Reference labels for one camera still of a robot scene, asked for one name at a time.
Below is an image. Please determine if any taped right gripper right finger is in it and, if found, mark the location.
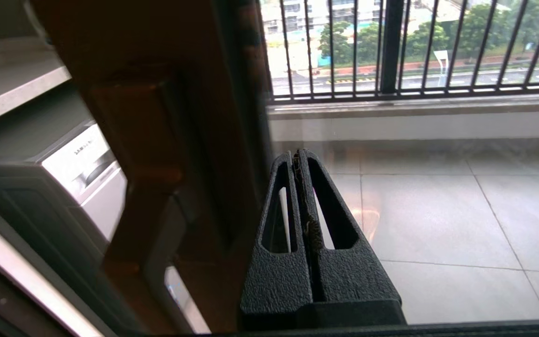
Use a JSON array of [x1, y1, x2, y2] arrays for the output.
[[294, 148, 402, 304]]

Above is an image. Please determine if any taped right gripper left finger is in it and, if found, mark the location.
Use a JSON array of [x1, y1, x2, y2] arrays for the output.
[[239, 151, 313, 315]]

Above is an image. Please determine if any dark brown sliding glass door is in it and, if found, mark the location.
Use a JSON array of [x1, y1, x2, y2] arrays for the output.
[[29, 0, 275, 335]]

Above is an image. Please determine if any dark recessed door handle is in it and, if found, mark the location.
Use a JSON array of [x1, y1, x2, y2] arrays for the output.
[[85, 70, 193, 190]]

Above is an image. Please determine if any grey stone window sill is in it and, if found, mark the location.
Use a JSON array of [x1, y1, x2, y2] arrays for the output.
[[266, 93, 539, 118]]

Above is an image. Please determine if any long black balcony railing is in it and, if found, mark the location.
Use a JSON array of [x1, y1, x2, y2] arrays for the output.
[[256, 0, 539, 102]]

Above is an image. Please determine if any white front-load washing machine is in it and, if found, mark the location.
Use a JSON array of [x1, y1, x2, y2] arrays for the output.
[[0, 87, 211, 334]]

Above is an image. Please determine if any grey high-rise building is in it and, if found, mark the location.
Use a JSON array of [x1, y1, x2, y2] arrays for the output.
[[260, 0, 385, 36]]

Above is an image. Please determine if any dark window frame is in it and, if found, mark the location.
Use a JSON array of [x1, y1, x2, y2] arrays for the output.
[[379, 0, 407, 95]]

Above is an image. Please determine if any white wall shelf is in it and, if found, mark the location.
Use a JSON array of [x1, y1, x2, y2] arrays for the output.
[[0, 37, 72, 132]]

